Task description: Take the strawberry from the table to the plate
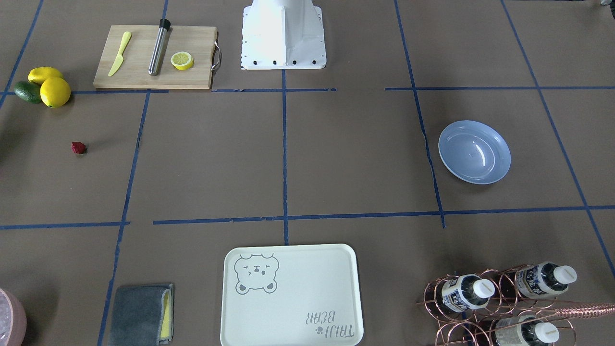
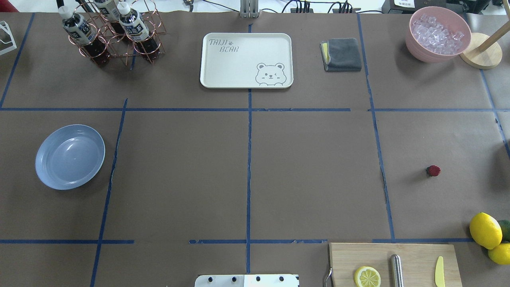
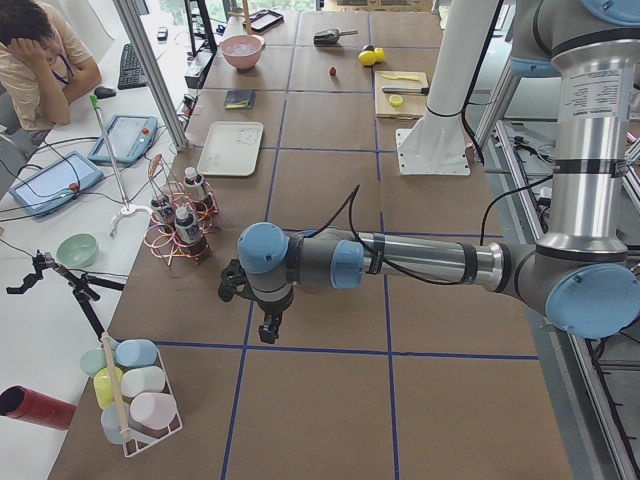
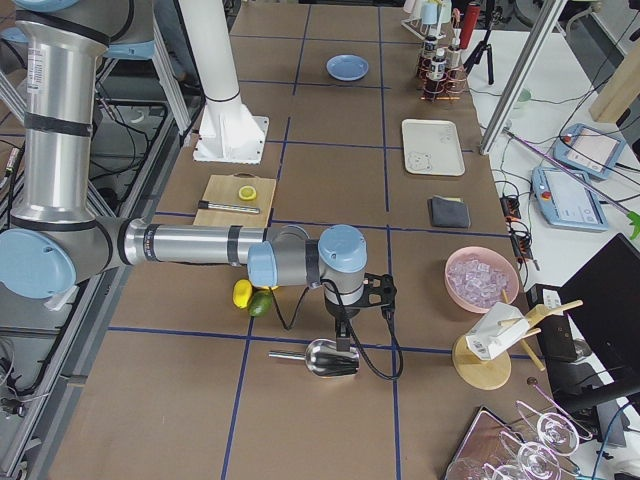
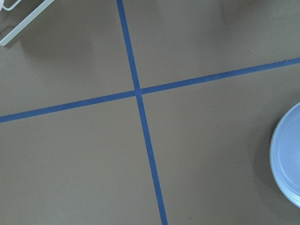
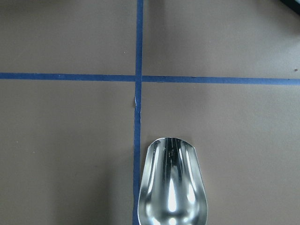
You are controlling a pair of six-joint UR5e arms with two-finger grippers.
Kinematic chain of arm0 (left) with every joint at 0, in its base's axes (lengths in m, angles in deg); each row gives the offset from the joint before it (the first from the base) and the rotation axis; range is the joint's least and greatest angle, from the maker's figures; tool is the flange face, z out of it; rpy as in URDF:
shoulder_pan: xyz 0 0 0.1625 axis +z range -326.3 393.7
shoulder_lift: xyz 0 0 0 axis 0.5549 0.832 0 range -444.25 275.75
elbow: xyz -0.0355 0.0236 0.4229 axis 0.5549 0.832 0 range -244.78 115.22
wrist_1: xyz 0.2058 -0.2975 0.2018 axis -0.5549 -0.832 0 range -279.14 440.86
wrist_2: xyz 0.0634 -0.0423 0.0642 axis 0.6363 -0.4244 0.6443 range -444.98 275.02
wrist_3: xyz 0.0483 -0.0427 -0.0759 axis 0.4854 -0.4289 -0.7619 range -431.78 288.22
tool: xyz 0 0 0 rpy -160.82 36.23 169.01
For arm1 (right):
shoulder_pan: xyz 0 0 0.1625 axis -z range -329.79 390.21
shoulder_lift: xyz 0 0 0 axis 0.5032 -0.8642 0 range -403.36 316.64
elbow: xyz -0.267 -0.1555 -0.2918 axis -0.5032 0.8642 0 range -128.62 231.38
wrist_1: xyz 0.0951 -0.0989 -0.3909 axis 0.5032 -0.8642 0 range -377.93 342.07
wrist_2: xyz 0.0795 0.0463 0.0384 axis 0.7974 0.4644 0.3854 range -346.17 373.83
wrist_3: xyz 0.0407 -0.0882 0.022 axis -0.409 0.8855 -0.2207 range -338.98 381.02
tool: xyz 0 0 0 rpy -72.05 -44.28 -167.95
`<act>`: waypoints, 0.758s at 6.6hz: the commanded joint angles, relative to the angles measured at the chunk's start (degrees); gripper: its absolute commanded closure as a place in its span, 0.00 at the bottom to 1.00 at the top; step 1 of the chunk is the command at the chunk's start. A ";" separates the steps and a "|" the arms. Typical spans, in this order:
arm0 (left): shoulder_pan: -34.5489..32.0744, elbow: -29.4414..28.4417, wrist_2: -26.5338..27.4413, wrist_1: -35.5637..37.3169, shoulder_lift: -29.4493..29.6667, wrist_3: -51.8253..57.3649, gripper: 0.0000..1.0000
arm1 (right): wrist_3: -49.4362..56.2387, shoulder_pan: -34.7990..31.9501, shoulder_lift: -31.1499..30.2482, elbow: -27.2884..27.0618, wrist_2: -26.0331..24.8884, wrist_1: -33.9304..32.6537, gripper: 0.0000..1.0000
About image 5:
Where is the white wire cup rack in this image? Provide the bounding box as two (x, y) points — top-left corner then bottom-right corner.
(0, 0), (54, 46)

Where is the light blue plate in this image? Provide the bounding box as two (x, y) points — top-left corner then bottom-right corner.
(270, 104), (300, 207)

